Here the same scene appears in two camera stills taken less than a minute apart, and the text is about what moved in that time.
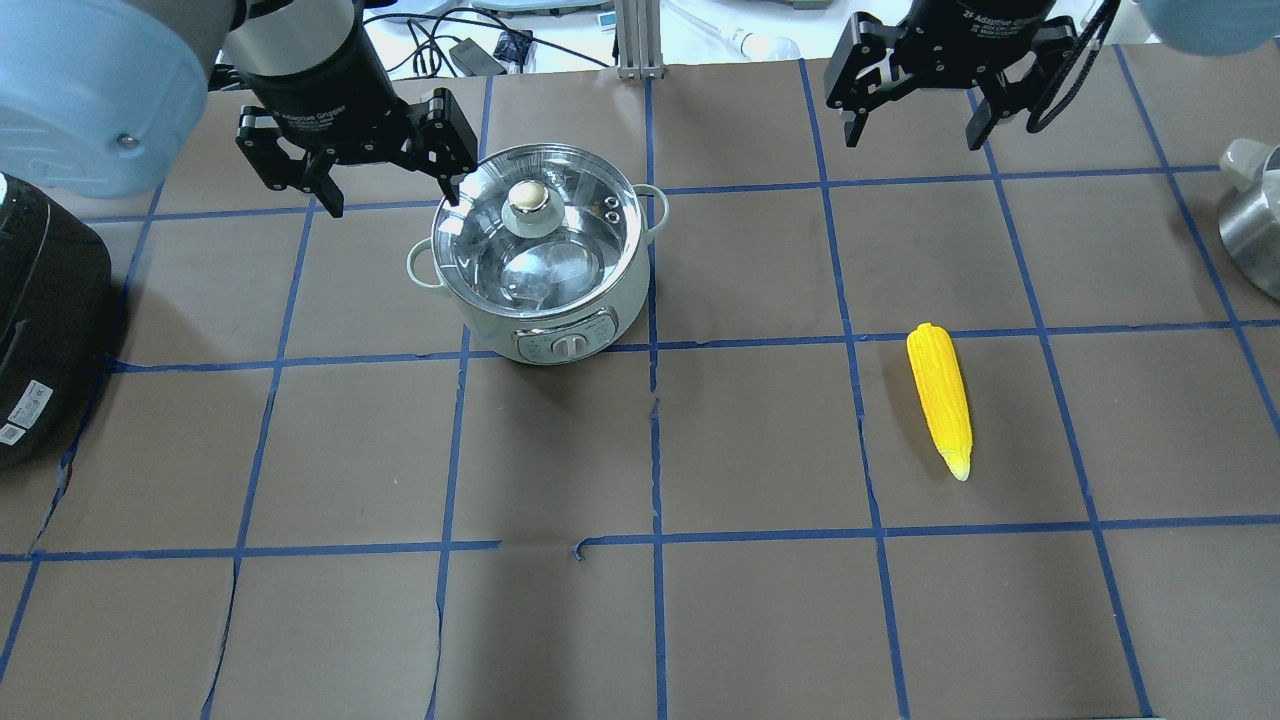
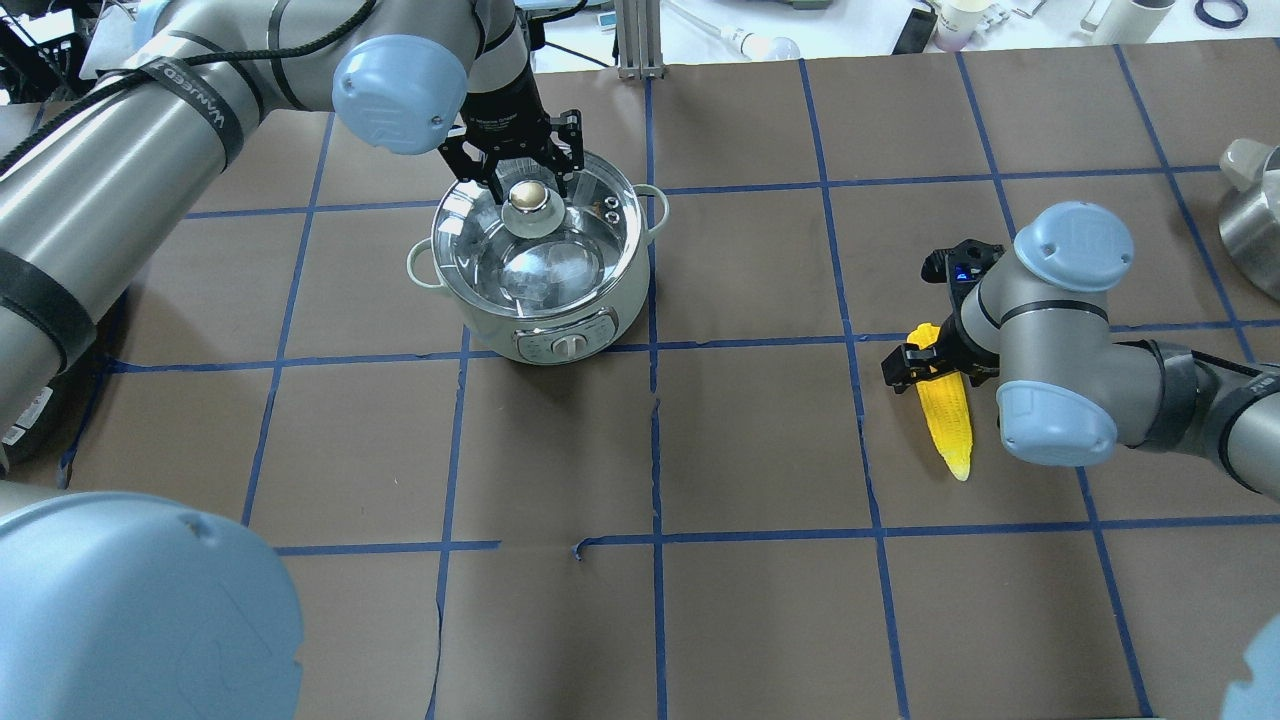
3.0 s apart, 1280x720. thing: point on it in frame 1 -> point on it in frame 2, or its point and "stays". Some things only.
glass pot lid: [540, 232] stays
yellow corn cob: [942, 390] stays
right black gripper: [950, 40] -> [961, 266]
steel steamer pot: [1249, 223] stays
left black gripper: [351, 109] -> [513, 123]
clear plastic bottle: [745, 44] stays
